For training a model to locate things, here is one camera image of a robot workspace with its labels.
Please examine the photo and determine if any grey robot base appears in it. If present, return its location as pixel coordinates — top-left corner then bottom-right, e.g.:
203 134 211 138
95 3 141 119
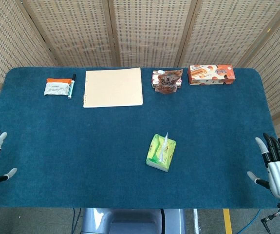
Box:
80 208 187 234

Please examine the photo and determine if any white tissue sheet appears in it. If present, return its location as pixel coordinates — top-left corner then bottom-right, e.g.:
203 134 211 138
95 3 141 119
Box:
158 132 169 163

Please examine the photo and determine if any green tissue pack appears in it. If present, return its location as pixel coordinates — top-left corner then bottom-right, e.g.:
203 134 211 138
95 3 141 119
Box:
145 134 177 173

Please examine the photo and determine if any orange and white wipes pack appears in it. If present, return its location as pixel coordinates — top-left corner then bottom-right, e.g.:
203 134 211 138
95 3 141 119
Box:
44 78 74 97

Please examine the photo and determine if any white marker pen black cap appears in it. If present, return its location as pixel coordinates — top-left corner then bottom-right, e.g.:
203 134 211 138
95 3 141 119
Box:
67 74 77 99

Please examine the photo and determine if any orange biscuit box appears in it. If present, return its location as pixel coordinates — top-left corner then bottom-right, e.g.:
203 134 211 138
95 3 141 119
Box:
187 64 237 86

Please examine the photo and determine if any beige spiral notebook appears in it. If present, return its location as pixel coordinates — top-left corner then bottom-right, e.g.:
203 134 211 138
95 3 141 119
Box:
82 67 144 109

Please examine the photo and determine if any brown snack pouch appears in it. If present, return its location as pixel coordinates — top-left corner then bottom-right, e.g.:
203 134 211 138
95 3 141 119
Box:
154 69 184 94

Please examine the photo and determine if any blue table cloth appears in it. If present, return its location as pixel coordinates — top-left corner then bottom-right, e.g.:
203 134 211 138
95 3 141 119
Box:
0 66 280 210

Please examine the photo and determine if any pink and white snack pack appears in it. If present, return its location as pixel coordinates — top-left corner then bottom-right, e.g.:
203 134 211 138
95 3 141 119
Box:
151 70 182 89

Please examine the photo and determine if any woven folding screen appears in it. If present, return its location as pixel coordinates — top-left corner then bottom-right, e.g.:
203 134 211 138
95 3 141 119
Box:
0 0 280 156

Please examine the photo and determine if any black plug cable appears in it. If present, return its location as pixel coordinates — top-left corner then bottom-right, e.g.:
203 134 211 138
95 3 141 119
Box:
260 210 280 230

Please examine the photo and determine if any blue cable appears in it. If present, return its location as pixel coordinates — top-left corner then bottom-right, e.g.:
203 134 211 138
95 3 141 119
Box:
237 208 262 234

